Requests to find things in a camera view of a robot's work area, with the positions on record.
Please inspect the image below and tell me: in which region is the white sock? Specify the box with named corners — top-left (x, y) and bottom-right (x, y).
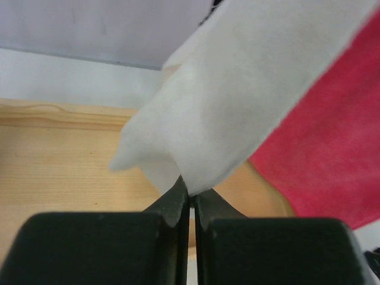
top-left (109, 1), bottom-right (379, 195)

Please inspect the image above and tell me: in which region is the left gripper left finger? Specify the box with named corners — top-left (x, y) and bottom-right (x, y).
top-left (1, 178), bottom-right (190, 284)

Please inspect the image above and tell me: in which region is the wooden clothes rack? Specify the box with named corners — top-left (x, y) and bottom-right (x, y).
top-left (0, 66), bottom-right (296, 285)

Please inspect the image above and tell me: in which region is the pink towel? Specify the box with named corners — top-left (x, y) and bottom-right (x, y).
top-left (250, 14), bottom-right (379, 229)

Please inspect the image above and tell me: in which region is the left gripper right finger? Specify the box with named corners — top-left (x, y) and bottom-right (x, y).
top-left (193, 189), bottom-right (374, 285)

